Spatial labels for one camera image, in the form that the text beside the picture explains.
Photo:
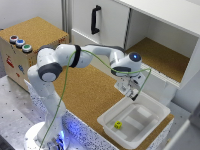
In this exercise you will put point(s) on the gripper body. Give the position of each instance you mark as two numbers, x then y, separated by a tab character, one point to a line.
126	85

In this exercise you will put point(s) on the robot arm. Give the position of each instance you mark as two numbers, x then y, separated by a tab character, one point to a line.
50	63

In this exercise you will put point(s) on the yellow block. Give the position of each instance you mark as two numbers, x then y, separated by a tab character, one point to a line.
117	125

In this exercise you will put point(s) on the white plastic box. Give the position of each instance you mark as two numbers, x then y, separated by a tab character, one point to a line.
136	120

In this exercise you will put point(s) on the white cabinet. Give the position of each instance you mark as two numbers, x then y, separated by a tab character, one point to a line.
160	40

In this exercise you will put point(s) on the white sliding door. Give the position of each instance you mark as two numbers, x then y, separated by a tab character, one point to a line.
110	20

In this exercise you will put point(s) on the green button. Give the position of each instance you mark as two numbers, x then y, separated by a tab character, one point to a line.
27	48

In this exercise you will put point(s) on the wooden drawer box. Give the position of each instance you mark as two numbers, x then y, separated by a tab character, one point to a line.
30	36

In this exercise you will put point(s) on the blue button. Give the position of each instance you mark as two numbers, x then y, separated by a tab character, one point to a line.
20	42

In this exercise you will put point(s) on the red button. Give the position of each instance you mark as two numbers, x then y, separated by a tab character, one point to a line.
13	39

